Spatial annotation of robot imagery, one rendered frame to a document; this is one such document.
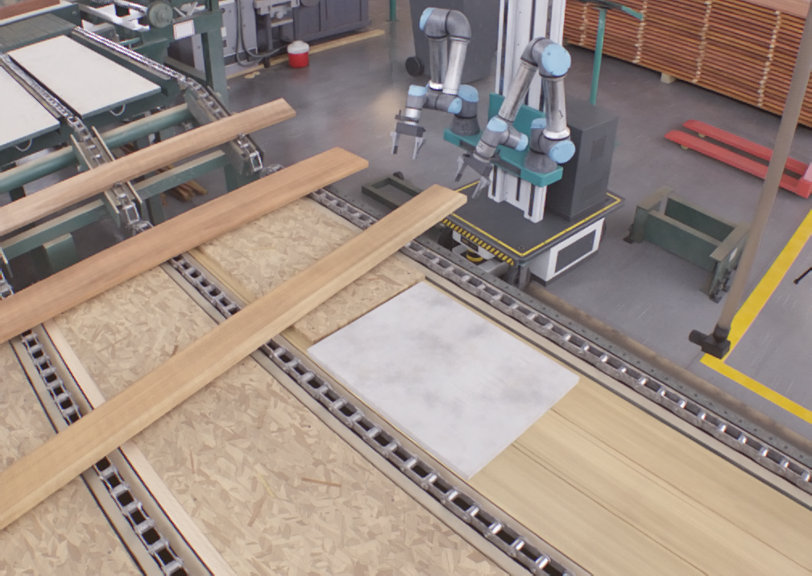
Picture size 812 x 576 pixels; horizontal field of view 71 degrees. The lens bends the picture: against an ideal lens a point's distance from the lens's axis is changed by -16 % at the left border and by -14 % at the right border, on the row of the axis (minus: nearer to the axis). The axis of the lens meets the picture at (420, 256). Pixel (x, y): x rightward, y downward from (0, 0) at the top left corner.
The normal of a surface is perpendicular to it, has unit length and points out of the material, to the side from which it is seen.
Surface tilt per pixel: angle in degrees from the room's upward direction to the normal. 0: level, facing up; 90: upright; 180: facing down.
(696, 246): 90
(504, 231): 0
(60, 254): 90
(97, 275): 0
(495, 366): 0
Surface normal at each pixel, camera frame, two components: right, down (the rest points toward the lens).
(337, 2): 0.71, 0.41
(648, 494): 0.01, -0.82
